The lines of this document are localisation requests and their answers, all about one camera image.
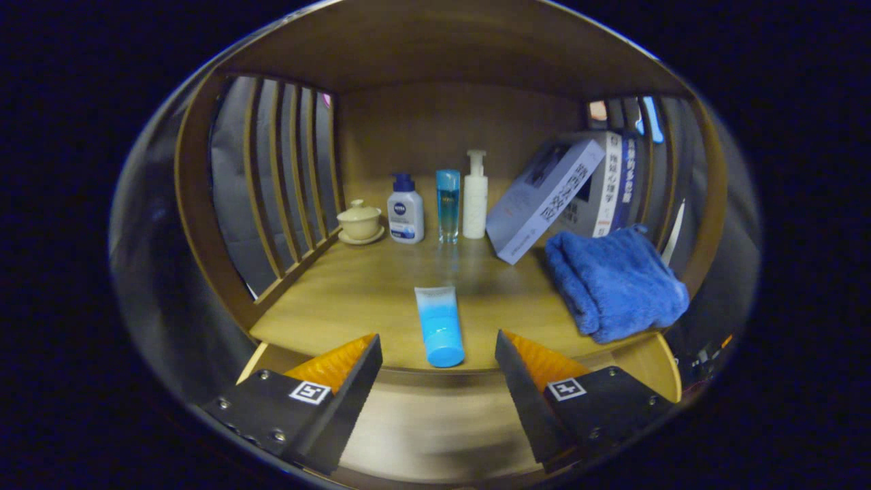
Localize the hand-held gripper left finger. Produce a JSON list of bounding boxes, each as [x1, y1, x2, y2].
[[201, 333, 384, 475]]

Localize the blue squeeze tube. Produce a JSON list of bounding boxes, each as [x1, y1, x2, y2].
[[414, 286, 466, 368]]

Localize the lavender leaning book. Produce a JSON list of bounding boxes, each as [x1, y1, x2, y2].
[[485, 140, 606, 265]]

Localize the wooden countertop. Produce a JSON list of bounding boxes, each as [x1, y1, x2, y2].
[[250, 177, 671, 374]]

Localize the white pump bottle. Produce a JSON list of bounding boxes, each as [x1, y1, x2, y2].
[[463, 150, 489, 240]]

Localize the teal clear bottle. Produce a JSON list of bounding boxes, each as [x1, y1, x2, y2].
[[435, 169, 461, 244]]

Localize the beige lidded teacup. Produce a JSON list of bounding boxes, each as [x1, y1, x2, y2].
[[337, 199, 386, 246]]

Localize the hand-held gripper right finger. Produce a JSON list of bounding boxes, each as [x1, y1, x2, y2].
[[495, 329, 676, 474]]

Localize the blue folded towel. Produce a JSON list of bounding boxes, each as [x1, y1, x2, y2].
[[544, 225, 690, 344]]

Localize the dark blue spine book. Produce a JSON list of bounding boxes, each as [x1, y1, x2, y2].
[[612, 133, 640, 232]]

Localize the white spine book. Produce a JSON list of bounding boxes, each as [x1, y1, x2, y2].
[[551, 131, 627, 239]]

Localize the black device with orange tip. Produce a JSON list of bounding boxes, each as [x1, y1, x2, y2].
[[684, 333, 736, 389]]

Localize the white bottle with blue cap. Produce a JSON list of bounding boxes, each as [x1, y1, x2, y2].
[[387, 173, 425, 244]]

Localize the wooden cabinet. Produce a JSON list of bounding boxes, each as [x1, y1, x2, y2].
[[174, 0, 729, 382]]

